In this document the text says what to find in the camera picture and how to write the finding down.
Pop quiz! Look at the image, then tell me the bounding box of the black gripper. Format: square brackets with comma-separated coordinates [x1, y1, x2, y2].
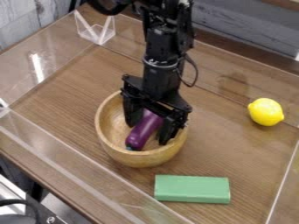
[121, 57, 192, 145]

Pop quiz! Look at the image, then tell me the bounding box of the purple toy eggplant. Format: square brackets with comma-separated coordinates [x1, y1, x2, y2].
[125, 109, 164, 151]

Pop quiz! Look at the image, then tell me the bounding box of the brown wooden bowl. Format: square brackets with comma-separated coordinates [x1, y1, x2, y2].
[94, 91, 188, 168]

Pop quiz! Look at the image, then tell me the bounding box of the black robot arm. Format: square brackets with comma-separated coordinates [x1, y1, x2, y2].
[86, 0, 194, 150]

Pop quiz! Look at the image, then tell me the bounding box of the green rectangular block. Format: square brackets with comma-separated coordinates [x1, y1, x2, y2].
[153, 175, 230, 204]

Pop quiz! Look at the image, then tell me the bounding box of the yellow lemon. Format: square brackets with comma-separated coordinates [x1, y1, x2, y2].
[246, 98, 285, 127]

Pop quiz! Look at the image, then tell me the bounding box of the black equipment at table edge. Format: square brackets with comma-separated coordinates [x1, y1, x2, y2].
[0, 199, 60, 224]

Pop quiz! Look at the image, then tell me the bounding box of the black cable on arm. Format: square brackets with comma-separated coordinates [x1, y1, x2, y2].
[174, 53, 198, 88]

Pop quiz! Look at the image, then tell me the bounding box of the clear acrylic corner bracket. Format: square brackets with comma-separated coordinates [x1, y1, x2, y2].
[73, 10, 116, 46]

